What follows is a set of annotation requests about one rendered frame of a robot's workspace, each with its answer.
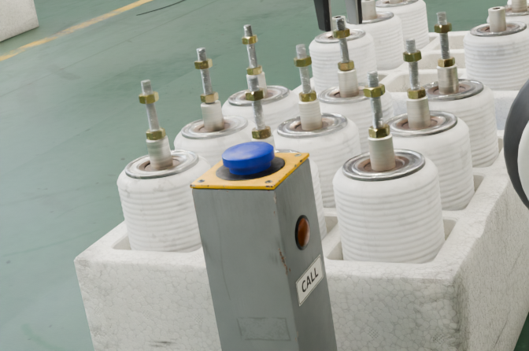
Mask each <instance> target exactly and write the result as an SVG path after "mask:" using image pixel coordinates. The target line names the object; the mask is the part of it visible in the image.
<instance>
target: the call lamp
mask: <svg viewBox="0 0 529 351"><path fill-rule="evenodd" d="M309 237H310V226H309V222H308V220H307V219H306V218H302V219H301V221H300V223H299V225H298V241H299V244H300V246H301V247H305V246H306V245H307V243H308V242H309Z"/></svg>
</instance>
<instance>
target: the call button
mask: <svg viewBox="0 0 529 351"><path fill-rule="evenodd" d="M274 157H275V151H274V147H273V145H271V144H269V143H267V142H244V143H240V144H238V145H235V146H232V147H229V148H228V149H226V150H225V151H224V152H223V153H222V161H223V165H224V166H225V167H227V168H229V170H230V173H232V174H236V175H249V174H254V173H258V172H262V171H264V170H266V169H267V168H269V167H270V166H271V160H272V159H273V158H274Z"/></svg>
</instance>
